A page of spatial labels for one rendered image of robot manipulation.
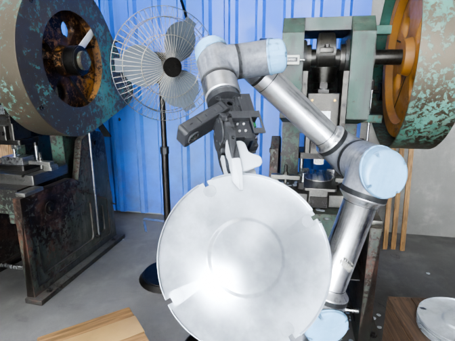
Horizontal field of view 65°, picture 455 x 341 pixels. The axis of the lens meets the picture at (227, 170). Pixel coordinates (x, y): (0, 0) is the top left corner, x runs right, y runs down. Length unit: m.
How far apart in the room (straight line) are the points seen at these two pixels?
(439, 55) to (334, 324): 0.96
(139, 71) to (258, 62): 1.21
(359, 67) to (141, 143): 2.11
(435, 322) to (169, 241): 1.18
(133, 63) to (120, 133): 1.49
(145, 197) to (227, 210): 2.79
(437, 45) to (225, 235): 1.09
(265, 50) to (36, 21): 1.39
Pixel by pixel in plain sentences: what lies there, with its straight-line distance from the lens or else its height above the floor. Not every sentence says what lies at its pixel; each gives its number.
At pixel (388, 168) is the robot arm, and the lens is 0.91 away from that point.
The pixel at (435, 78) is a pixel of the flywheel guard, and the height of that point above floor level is 1.24.
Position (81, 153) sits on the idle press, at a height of 0.75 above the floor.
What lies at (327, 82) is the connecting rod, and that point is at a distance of 1.78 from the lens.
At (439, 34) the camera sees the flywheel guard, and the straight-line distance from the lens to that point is 1.48.
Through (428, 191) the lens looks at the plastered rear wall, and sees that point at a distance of 3.25.
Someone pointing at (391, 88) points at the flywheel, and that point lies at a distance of 2.11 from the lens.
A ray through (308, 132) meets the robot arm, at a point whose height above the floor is 1.10.
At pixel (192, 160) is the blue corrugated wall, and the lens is 3.14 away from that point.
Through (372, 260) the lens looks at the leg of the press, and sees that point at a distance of 1.72.
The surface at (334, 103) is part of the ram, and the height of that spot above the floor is 1.12.
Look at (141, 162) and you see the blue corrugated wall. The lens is 3.29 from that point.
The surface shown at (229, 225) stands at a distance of 0.60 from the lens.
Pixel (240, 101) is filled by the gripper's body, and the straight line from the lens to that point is 0.72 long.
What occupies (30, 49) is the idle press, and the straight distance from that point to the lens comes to 1.94.
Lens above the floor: 1.24
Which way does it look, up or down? 14 degrees down
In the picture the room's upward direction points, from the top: straight up
